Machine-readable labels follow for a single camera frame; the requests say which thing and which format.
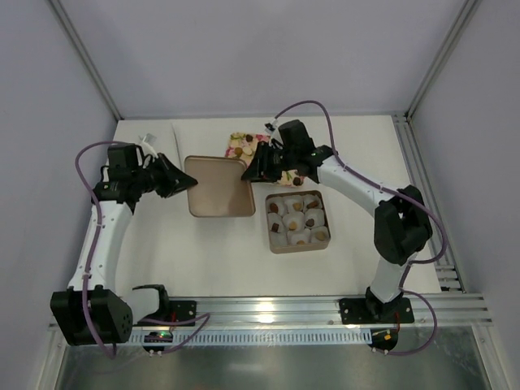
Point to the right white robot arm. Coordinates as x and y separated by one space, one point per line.
401 225

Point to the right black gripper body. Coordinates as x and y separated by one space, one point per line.
270 161

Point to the metal tweezers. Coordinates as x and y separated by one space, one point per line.
177 145

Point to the floral pattern tray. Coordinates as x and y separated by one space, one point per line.
243 145

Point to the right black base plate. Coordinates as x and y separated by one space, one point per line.
360 310

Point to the tan square tin lid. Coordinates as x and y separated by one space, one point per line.
220 192

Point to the aluminium rail frame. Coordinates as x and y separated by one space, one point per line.
447 308

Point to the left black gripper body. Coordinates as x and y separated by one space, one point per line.
163 175

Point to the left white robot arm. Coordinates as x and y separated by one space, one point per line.
89 311

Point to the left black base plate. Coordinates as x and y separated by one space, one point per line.
175 311

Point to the tan square tin box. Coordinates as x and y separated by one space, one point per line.
285 242

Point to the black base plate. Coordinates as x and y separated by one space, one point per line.
175 311
360 310

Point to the slotted grey cable duct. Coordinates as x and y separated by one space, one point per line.
251 337

